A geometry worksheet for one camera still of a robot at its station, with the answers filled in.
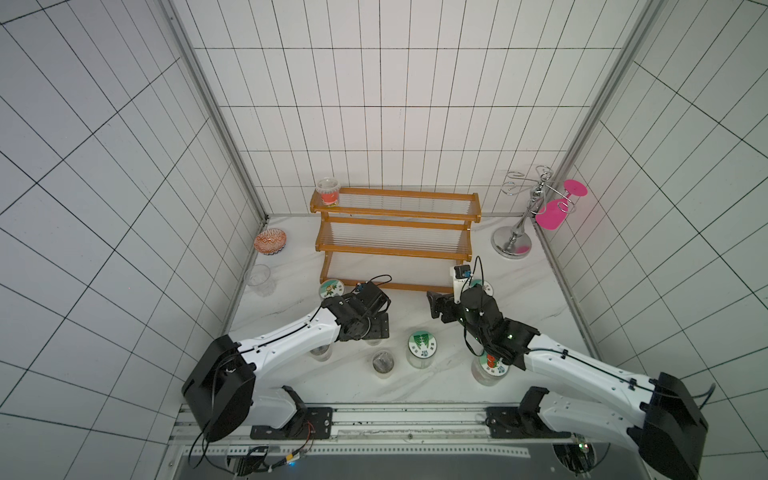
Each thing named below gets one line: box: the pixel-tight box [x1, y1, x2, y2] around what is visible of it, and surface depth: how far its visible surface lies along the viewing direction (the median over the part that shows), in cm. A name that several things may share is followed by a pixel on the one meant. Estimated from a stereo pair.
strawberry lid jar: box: [471, 351, 510, 387], surface depth 76 cm
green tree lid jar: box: [406, 330, 437, 370], surface depth 79 cm
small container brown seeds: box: [372, 350, 395, 379], surface depth 79 cm
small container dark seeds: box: [308, 344, 332, 362], surface depth 81 cm
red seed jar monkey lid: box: [319, 279, 344, 299], surface depth 91 cm
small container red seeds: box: [316, 177, 341, 207], surface depth 82 cm
